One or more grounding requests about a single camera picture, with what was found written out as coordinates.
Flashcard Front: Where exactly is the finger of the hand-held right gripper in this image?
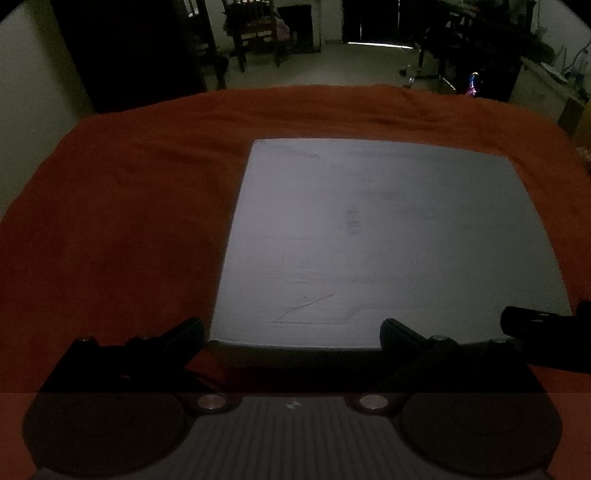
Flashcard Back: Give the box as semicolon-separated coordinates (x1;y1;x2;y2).
501;305;578;341

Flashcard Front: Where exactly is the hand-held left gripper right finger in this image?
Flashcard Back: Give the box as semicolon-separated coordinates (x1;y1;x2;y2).
353;318;546;414

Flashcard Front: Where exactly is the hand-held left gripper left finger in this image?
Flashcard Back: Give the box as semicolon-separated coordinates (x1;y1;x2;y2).
39;318;232;414

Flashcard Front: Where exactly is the white embossed box lid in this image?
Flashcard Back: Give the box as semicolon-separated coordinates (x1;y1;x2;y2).
210;138;573;350

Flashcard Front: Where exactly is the orange cloth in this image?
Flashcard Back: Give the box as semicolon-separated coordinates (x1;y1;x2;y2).
0;84;591;480

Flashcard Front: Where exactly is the white cabinet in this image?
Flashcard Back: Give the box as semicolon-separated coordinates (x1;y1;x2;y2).
508;58;588;136

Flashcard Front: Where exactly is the computer tower with coloured lights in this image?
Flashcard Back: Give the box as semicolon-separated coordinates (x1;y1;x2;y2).
466;60;523;103

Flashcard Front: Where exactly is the office chair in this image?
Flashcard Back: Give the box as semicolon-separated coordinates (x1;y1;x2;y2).
399;23;459;94

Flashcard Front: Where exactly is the dark cabinet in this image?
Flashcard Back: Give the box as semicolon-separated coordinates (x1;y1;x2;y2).
51;0;208;114

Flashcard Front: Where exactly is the wooden chair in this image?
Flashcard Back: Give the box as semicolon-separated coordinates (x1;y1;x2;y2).
222;0;290;73
185;0;230;91

